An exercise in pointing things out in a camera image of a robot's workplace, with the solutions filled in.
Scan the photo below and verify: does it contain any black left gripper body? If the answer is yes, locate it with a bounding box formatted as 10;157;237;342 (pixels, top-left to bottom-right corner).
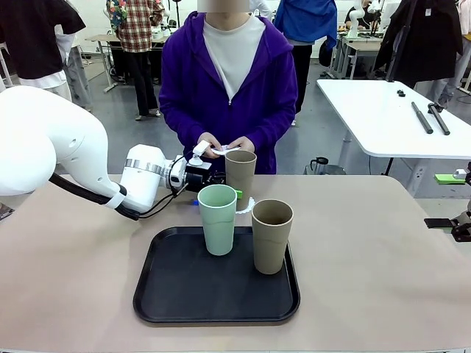
183;167;212;187

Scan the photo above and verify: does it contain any white scalloped coaster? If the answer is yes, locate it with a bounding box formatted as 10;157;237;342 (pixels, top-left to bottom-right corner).
235;196;257;215

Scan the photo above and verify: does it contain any brown cup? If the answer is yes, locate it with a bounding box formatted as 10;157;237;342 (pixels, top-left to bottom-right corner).
251;199;294;275
224;149;258;213

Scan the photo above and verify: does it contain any white coasters stack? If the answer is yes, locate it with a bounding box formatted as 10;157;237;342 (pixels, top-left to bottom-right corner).
210;144;242;155

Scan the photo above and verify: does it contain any pale green cup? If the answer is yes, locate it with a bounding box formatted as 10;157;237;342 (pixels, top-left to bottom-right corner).
197;184;238;257

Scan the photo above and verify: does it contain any person's right hand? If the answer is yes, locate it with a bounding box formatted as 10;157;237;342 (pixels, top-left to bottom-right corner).
197;132;226;160

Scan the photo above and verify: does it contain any person's left hand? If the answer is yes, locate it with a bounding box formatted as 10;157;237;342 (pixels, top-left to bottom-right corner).
227;136;256;154

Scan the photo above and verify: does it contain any black rod with clamp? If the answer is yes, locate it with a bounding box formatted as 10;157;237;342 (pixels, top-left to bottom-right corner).
427;103;451;136

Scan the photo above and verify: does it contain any black metal rod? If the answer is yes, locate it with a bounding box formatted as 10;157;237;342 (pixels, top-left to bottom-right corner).
411;101;434;135

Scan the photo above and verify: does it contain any person in purple hoodie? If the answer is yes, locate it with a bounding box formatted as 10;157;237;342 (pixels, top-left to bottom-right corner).
157;10;298;176

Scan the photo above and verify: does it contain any black plastic tray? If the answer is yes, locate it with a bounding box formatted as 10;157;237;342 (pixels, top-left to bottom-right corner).
132;226;302;324

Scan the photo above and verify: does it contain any white side table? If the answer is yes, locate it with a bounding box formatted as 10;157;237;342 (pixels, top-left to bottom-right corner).
316;79;471;198

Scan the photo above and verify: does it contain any person in black coat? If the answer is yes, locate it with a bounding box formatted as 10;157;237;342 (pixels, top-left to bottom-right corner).
373;0;464;108

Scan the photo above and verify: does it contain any person in grey trousers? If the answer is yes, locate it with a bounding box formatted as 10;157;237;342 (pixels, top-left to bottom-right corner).
54;24;93;113

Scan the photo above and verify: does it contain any person in plaid shirt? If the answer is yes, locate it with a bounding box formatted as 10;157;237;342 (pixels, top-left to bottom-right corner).
106;0;166;121

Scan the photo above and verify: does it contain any grey background desk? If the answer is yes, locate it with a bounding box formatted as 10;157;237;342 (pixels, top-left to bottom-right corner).
336;31;383;80
86;34;124;93

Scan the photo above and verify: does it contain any black bag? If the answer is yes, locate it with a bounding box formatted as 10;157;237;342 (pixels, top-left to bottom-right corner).
318;36;338;68

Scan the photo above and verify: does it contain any person in blue jacket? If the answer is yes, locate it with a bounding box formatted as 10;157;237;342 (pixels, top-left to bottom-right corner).
274;0;339;126

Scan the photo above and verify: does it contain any small white background robot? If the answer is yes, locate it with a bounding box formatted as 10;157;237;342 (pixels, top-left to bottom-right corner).
345;0;386;40

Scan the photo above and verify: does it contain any person in black shirt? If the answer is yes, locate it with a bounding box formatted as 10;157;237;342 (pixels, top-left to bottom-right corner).
0;0;88;102

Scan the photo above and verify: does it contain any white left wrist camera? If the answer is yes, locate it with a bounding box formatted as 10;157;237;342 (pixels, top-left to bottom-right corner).
188;142;213;168

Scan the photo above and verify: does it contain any thin black left camera cable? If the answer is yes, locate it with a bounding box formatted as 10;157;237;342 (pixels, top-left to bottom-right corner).
138;154;189;218

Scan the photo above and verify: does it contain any black-handled kettle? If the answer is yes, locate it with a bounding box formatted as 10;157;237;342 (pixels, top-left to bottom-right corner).
304;157;347;176

